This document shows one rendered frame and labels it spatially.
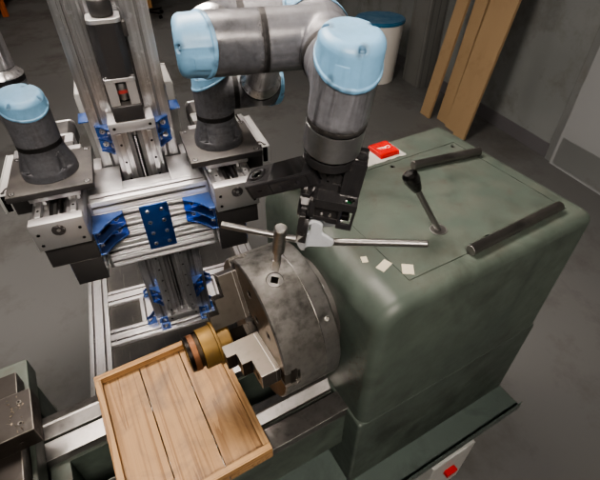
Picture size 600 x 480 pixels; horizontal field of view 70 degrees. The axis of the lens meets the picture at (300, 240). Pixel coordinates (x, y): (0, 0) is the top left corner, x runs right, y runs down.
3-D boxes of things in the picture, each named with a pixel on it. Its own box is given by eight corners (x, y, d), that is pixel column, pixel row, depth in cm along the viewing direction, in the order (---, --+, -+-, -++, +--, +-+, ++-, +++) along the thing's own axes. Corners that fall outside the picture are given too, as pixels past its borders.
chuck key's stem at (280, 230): (269, 271, 79) (272, 230, 70) (270, 262, 80) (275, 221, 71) (280, 274, 78) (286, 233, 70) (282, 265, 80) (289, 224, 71)
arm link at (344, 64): (375, 10, 48) (403, 50, 43) (355, 96, 57) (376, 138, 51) (307, 10, 46) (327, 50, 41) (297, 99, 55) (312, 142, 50)
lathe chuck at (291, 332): (256, 292, 117) (260, 215, 92) (314, 398, 101) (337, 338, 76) (225, 306, 113) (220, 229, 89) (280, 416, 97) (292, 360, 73)
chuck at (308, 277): (268, 288, 118) (274, 210, 93) (328, 391, 102) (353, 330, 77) (256, 292, 117) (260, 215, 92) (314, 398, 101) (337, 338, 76)
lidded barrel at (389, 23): (405, 82, 477) (415, 21, 435) (363, 90, 462) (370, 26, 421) (382, 67, 513) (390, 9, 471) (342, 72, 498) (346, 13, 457)
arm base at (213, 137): (190, 133, 142) (186, 104, 135) (235, 126, 146) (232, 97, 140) (200, 155, 131) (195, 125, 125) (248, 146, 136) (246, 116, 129)
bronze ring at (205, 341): (218, 308, 91) (175, 325, 88) (235, 338, 85) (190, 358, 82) (224, 335, 97) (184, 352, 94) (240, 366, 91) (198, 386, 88)
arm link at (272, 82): (229, 74, 134) (233, -18, 81) (276, 70, 137) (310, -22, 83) (234, 113, 135) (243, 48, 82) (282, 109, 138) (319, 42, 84)
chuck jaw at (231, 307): (256, 306, 96) (241, 255, 94) (264, 310, 91) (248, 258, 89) (210, 326, 92) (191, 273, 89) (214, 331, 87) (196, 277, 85)
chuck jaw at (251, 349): (270, 323, 90) (297, 365, 82) (271, 338, 94) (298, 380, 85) (220, 345, 86) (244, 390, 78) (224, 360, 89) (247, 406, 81)
